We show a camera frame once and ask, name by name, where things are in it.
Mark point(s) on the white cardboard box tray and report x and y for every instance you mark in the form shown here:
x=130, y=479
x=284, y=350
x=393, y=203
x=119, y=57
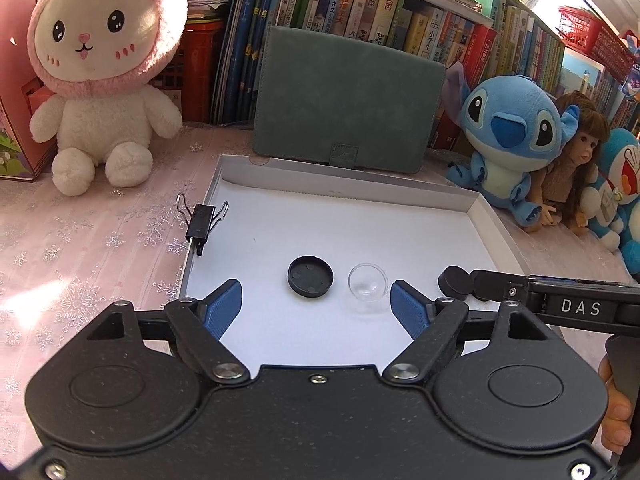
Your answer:
x=282, y=210

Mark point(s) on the right human hand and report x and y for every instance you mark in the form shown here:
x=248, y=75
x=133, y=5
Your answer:
x=615, y=429

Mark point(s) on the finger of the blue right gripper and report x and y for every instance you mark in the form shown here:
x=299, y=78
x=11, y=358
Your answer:
x=498, y=286

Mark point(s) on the black round cap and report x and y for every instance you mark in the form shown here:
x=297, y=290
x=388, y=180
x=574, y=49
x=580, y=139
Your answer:
x=309, y=276

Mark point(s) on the brown haired doll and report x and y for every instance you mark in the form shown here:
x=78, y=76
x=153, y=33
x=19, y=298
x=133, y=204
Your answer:
x=558, y=187

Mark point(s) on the Doraemon plush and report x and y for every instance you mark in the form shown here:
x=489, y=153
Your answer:
x=610, y=199

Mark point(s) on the black round puck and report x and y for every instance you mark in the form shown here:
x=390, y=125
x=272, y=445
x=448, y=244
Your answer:
x=455, y=282

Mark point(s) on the clear plastic half dome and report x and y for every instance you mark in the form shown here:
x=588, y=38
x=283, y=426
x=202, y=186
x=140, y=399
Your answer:
x=368, y=284

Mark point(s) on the black binder clip on box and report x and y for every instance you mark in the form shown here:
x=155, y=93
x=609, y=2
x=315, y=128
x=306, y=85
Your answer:
x=200, y=221

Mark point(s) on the red plastic basket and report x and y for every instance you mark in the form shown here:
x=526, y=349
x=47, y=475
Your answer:
x=583, y=32

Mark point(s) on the pink bunny plush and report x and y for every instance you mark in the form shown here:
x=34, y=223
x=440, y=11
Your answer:
x=98, y=58

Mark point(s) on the blue Stitch plush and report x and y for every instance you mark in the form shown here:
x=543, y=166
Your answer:
x=515, y=130

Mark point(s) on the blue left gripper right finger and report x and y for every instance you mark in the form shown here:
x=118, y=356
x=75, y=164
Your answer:
x=414, y=311

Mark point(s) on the pink triangular house box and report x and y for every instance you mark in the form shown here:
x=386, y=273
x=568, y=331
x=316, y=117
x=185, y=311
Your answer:
x=21, y=90

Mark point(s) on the red box behind bunny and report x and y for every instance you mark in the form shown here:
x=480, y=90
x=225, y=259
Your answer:
x=188, y=79

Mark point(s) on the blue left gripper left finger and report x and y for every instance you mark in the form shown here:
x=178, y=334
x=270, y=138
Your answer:
x=219, y=309

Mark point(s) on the row of books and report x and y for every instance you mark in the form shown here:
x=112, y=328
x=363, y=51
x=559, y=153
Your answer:
x=488, y=37

